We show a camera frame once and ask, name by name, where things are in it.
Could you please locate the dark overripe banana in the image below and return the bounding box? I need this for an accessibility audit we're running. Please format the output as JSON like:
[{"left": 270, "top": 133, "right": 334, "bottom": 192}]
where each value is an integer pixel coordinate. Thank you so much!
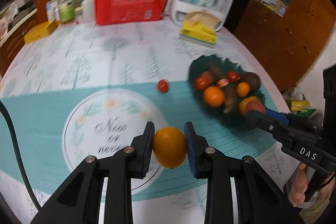
[{"left": 207, "top": 63, "right": 238, "bottom": 115}]

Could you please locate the orange citrus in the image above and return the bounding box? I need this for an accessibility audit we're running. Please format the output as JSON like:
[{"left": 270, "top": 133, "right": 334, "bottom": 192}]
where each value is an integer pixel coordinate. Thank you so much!
[{"left": 153, "top": 127, "right": 187, "bottom": 169}]

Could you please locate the red cherry tomato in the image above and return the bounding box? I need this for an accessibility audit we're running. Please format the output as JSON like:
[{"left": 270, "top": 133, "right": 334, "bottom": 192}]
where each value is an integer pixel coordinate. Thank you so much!
[{"left": 157, "top": 79, "right": 169, "bottom": 93}]

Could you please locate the right hand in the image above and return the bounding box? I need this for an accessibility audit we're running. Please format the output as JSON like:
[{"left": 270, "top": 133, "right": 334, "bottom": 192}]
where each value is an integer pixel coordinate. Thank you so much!
[{"left": 287, "top": 161, "right": 336, "bottom": 209}]

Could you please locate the small mandarin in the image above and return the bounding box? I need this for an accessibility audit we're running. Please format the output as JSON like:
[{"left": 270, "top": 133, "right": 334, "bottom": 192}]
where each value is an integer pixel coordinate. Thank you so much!
[{"left": 236, "top": 82, "right": 251, "bottom": 98}]

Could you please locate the dark avocado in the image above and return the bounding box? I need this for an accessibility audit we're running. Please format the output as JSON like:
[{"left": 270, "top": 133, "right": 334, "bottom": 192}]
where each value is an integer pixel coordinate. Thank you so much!
[{"left": 239, "top": 72, "right": 261, "bottom": 92}]

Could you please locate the large orange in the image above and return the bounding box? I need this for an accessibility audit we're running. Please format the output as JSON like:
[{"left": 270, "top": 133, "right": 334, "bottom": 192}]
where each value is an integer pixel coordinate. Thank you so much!
[{"left": 202, "top": 86, "right": 225, "bottom": 108}]

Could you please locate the red tomato in plate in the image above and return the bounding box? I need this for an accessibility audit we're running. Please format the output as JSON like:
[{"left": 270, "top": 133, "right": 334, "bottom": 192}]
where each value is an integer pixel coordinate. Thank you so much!
[{"left": 194, "top": 71, "right": 214, "bottom": 91}]

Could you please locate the teal striped placemat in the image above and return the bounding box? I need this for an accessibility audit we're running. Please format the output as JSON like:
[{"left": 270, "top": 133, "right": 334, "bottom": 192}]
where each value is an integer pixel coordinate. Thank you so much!
[{"left": 2, "top": 81, "right": 274, "bottom": 194}]

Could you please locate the dark green scalloped plate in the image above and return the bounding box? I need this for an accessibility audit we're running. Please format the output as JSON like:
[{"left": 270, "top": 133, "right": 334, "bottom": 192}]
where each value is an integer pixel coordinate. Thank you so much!
[{"left": 188, "top": 53, "right": 267, "bottom": 128}]

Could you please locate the yellow tissue pack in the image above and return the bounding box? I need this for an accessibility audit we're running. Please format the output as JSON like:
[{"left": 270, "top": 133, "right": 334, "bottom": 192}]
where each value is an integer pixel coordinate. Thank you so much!
[{"left": 179, "top": 11, "right": 221, "bottom": 48}]

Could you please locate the yellow flat box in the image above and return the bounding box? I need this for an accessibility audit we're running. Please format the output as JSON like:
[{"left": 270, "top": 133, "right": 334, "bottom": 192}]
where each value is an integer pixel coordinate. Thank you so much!
[{"left": 23, "top": 19, "right": 58, "bottom": 44}]

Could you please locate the green label bottle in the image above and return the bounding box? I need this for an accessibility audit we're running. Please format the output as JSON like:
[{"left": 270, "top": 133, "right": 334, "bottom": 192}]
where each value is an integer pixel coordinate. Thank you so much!
[{"left": 58, "top": 0, "right": 75, "bottom": 23}]

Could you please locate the white squeeze bottle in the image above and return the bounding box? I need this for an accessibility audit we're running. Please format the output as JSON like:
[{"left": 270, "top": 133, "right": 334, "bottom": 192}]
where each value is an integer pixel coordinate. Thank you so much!
[{"left": 81, "top": 0, "right": 95, "bottom": 23}]

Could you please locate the black cable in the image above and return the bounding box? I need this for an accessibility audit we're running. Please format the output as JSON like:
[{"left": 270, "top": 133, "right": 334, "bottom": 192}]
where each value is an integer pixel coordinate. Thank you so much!
[{"left": 0, "top": 100, "right": 43, "bottom": 212}]

